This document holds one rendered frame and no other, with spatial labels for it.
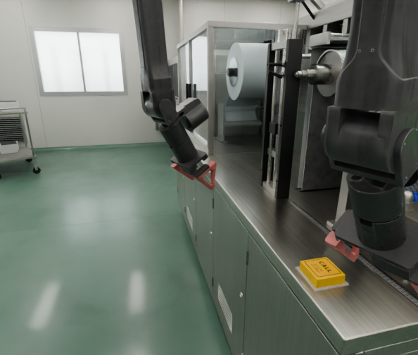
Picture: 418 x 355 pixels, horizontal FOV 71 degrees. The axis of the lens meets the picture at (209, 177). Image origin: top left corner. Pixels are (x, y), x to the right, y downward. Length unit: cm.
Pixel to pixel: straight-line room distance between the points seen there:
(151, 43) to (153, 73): 6
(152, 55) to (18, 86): 584
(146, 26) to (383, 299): 74
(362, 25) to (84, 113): 605
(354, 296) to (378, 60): 51
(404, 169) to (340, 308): 39
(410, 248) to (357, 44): 26
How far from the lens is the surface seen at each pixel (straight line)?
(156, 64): 69
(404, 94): 32
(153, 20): 70
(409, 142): 33
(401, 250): 44
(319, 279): 69
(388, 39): 31
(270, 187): 116
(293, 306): 82
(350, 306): 68
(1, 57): 654
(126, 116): 618
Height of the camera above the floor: 132
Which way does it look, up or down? 19 degrees down
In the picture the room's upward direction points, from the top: straight up
